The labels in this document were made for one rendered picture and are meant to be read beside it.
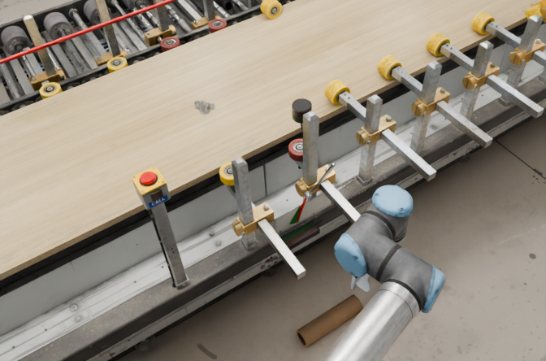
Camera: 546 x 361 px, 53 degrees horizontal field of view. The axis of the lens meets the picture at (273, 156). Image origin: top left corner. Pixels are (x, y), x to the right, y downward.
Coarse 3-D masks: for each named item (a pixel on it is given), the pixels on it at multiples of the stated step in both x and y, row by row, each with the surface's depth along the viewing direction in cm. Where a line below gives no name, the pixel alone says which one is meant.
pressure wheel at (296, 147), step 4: (296, 140) 192; (300, 140) 192; (292, 144) 191; (296, 144) 191; (300, 144) 191; (288, 148) 190; (292, 148) 190; (296, 148) 190; (300, 148) 190; (288, 152) 191; (292, 152) 189; (296, 152) 188; (300, 152) 188; (292, 156) 189; (296, 156) 188; (300, 156) 188; (296, 160) 190; (300, 160) 190; (300, 168) 198
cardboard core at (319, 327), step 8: (352, 296) 243; (344, 304) 239; (352, 304) 239; (360, 304) 240; (328, 312) 238; (336, 312) 237; (344, 312) 237; (352, 312) 238; (312, 320) 237; (320, 320) 235; (328, 320) 235; (336, 320) 236; (344, 320) 238; (304, 328) 233; (312, 328) 232; (320, 328) 233; (328, 328) 234; (304, 336) 231; (312, 336) 231; (320, 336) 233; (304, 344) 235
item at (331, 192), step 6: (300, 162) 192; (324, 186) 184; (330, 186) 184; (324, 192) 185; (330, 192) 182; (336, 192) 182; (330, 198) 183; (336, 198) 180; (342, 198) 180; (336, 204) 181; (342, 204) 179; (348, 204) 179; (342, 210) 179; (348, 210) 177; (354, 210) 177; (348, 216) 177; (354, 216) 175
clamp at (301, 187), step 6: (324, 168) 188; (318, 174) 186; (330, 174) 186; (300, 180) 186; (324, 180) 185; (330, 180) 187; (300, 186) 183; (306, 186) 183; (312, 186) 183; (318, 186) 186; (300, 192) 185
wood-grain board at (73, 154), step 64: (320, 0) 252; (384, 0) 250; (448, 0) 248; (512, 0) 246; (192, 64) 224; (256, 64) 222; (320, 64) 221; (0, 128) 203; (64, 128) 202; (128, 128) 200; (192, 128) 199; (256, 128) 198; (0, 192) 182; (64, 192) 181; (128, 192) 180; (0, 256) 166
